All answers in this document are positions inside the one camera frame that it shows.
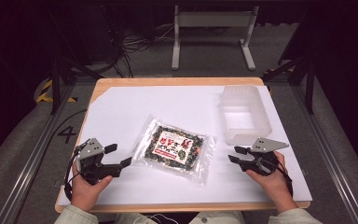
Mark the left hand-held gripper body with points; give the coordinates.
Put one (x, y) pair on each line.
(90, 166)

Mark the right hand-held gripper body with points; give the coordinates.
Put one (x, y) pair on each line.
(262, 163)

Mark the translucent plastic container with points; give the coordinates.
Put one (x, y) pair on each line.
(244, 119)

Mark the clear seaweed snack packet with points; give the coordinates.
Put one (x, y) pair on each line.
(174, 147)

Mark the person's left hand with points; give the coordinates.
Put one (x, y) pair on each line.
(85, 191)

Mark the person's right hand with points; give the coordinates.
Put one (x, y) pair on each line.
(273, 186)

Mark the person's left sleeve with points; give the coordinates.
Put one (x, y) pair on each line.
(74, 217)

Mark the person's sleeve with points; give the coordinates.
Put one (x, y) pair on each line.
(74, 217)
(292, 218)

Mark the person's right sleeve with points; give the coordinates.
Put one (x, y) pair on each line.
(292, 218)

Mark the white table mat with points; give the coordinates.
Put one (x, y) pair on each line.
(167, 102)

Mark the black metal stand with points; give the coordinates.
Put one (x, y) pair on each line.
(309, 90)
(55, 87)

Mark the white metal stand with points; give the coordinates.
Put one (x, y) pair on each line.
(214, 19)

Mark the aluminium floor rail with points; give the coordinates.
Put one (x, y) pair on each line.
(28, 177)
(332, 161)

